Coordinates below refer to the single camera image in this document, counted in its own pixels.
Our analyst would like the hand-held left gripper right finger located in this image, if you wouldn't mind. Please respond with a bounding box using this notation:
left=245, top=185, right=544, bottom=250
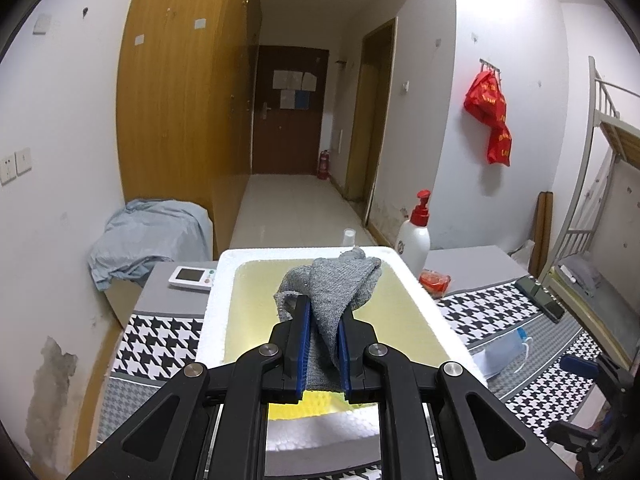
left=336, top=309, right=576, bottom=480

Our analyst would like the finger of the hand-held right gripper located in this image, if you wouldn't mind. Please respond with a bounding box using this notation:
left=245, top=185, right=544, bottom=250
left=544, top=420, right=601, bottom=450
left=559, top=355, right=601, bottom=377

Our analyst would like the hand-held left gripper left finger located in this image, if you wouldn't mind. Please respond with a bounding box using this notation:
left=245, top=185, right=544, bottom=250
left=67, top=295, right=311, bottom=480

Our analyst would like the yellow foam net sleeve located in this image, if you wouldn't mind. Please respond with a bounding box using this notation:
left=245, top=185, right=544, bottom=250
left=268, top=391, right=351, bottom=421

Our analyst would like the grey sock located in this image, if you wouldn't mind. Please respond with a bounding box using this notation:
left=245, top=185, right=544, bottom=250
left=274, top=246, right=385, bottom=393

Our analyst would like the white foam box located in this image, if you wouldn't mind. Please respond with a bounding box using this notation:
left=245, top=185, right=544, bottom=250
left=195, top=246, right=488, bottom=476

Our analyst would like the black smartphone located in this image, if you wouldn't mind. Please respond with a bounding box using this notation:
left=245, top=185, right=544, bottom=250
left=516, top=277, right=566, bottom=323

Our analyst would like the blue face mask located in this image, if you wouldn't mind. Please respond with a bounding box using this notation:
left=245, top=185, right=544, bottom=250
left=470, top=327, right=535, bottom=381

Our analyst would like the grey bedding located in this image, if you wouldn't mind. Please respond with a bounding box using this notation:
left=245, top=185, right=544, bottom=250
left=557, top=255, right=602, bottom=297

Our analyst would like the red snack packet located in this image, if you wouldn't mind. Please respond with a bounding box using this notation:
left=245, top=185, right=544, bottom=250
left=419, top=269, right=452, bottom=300

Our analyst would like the white digital thermometer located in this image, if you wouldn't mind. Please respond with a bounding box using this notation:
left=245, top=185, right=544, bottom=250
left=168, top=266, right=217, bottom=291

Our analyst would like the white pump bottle red pump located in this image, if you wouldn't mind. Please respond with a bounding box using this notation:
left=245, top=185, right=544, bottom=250
left=395, top=190, right=432, bottom=276

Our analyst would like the wooden board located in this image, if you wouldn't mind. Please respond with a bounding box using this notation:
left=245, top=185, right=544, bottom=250
left=530, top=192, right=554, bottom=276

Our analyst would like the houndstooth tablecloth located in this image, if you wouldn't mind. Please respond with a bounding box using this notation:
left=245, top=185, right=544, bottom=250
left=97, top=272, right=626, bottom=480

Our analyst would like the blue grey cloth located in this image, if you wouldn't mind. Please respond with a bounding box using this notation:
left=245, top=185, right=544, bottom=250
left=89, top=199, right=213, bottom=292

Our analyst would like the metal bunk bed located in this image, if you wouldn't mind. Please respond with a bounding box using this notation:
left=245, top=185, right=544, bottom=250
left=537, top=55, right=640, bottom=361

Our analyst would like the dark brown door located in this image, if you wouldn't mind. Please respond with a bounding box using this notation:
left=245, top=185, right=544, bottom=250
left=251, top=45, right=329, bottom=177

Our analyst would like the wooden side door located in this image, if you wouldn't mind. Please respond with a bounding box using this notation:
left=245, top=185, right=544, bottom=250
left=345, top=17, right=398, bottom=203

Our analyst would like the red plastic bag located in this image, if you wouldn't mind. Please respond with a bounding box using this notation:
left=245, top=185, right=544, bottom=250
left=463, top=70, right=512, bottom=167

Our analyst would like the wooden wardrobe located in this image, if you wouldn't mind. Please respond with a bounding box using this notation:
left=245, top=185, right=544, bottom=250
left=116, top=0, right=262, bottom=256

